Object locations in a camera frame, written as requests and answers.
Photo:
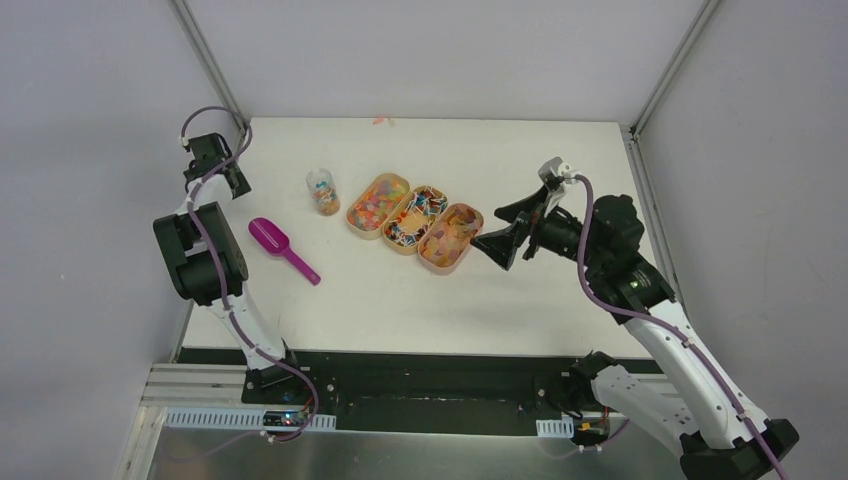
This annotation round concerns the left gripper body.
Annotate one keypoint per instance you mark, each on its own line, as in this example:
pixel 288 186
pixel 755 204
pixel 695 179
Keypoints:
pixel 216 171

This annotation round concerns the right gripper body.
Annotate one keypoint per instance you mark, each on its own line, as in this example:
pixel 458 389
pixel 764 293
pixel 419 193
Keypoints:
pixel 551 231

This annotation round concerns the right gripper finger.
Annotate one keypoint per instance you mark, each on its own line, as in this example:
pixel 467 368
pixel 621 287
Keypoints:
pixel 502 245
pixel 509 213

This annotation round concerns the magenta plastic scoop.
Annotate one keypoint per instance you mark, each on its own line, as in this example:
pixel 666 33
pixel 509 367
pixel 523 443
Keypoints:
pixel 277 244

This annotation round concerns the clear plastic jar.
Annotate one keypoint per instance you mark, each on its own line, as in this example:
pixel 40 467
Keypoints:
pixel 322 188

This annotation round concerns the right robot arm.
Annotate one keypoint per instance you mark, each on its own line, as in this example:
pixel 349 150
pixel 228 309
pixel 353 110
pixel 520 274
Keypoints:
pixel 713 428

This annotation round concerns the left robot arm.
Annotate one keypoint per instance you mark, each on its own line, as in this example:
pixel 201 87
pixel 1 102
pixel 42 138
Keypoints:
pixel 206 265

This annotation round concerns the tray of popsicle candies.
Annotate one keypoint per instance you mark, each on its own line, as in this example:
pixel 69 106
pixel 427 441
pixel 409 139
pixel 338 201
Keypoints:
pixel 448 240

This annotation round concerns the tray of lollipop candies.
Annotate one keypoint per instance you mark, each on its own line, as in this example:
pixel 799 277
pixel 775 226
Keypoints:
pixel 407 224

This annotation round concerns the tray of gummy candies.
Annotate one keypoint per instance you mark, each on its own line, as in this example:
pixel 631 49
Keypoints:
pixel 369 212

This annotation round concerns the spilled candy at table edge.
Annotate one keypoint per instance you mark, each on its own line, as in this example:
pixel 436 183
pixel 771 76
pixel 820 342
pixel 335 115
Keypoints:
pixel 384 120

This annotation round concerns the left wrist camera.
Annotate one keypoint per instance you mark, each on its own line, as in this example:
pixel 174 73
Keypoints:
pixel 207 151

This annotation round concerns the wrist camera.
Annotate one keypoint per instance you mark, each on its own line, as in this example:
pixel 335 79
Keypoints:
pixel 555 176
pixel 207 151

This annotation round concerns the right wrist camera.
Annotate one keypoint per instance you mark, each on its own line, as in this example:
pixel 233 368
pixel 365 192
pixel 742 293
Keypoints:
pixel 555 176

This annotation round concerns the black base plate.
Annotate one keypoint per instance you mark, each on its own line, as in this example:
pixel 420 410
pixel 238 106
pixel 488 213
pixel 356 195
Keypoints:
pixel 418 393

